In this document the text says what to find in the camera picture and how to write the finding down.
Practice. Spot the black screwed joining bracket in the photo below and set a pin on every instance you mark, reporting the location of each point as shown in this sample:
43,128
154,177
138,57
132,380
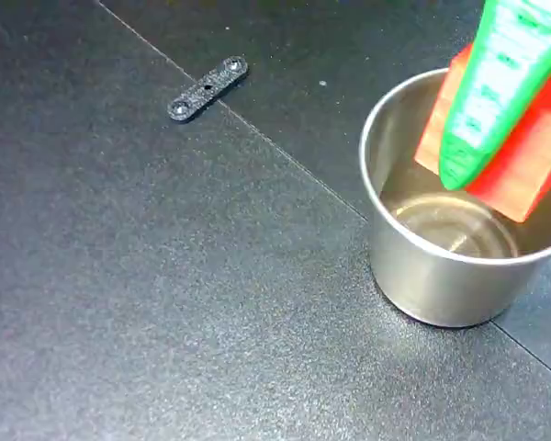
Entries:
206,89

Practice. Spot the stainless steel cup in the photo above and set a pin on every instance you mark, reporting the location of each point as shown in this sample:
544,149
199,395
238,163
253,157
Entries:
441,289

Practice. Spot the red cube block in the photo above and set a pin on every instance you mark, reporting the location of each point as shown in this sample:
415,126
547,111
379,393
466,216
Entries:
523,174

